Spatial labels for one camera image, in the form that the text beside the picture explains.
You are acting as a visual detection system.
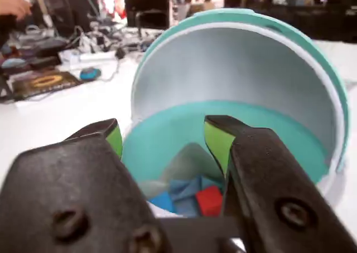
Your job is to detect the blue computer mouse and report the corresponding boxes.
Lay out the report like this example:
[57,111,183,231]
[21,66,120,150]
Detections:
[79,66,102,82]

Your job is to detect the bare human hand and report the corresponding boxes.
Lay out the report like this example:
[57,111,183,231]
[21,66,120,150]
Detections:
[0,0,32,17]

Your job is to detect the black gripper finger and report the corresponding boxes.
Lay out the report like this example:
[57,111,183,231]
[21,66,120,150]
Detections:
[204,115,357,253]
[0,118,171,253]

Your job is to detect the dark book with gold print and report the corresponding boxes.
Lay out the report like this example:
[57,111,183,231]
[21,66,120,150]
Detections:
[12,70,85,100]

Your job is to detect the dark tilted monitor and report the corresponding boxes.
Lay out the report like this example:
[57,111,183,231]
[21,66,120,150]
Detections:
[35,0,75,37]

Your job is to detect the black monitor with stand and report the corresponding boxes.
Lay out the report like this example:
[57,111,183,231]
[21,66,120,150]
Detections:
[124,0,171,30]

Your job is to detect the red cube block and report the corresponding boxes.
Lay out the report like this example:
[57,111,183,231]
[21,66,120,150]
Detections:
[195,185,224,217]

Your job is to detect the white power strip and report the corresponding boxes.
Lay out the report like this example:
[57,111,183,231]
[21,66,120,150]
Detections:
[69,50,117,70]

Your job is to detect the teal whale-shaped bin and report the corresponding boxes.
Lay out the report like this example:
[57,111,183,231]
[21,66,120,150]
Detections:
[120,7,350,218]

